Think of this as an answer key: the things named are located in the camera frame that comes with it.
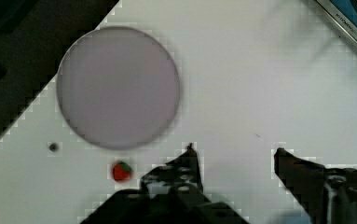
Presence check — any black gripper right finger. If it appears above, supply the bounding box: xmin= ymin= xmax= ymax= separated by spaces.
xmin=274 ymin=147 xmax=357 ymax=224

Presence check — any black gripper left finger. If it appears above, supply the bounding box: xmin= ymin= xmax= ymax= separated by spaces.
xmin=80 ymin=145 xmax=249 ymax=224

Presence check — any dark red strawberry toy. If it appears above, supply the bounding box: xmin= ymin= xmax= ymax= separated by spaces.
xmin=111 ymin=161 xmax=132 ymax=182

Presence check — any grey round plate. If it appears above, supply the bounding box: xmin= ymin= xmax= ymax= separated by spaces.
xmin=56 ymin=26 xmax=181 ymax=149

